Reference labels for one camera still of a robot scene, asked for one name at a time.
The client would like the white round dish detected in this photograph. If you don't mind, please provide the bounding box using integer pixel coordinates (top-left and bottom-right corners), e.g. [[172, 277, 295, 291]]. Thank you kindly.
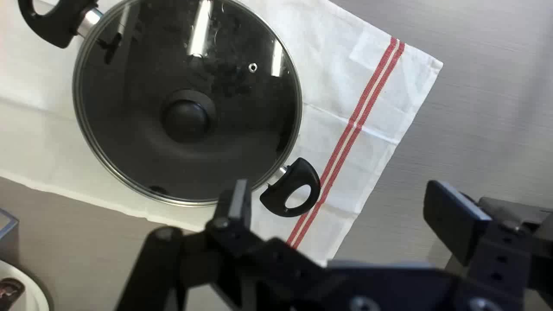
[[0, 258, 58, 311]]

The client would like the blue rimmed box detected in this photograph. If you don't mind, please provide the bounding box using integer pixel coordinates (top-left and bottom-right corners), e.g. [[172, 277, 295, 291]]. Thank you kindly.
[[0, 208, 23, 263]]

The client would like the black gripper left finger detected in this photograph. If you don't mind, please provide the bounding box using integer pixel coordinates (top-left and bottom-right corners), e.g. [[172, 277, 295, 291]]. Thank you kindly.
[[115, 179, 333, 311]]

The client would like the black pot with two handles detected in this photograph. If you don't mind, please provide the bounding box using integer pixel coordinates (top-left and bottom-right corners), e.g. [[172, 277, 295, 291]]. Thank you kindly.
[[16, 0, 322, 218]]

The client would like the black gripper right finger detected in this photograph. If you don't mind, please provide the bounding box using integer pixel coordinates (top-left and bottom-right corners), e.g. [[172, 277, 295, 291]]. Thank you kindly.
[[424, 179, 553, 311]]

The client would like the glass lid with black knob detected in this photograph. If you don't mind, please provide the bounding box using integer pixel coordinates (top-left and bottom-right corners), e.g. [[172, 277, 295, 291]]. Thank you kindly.
[[73, 0, 305, 205]]

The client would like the white towel with red stripes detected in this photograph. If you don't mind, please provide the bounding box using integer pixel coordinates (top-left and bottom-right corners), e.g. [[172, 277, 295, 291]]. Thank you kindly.
[[0, 0, 447, 269]]

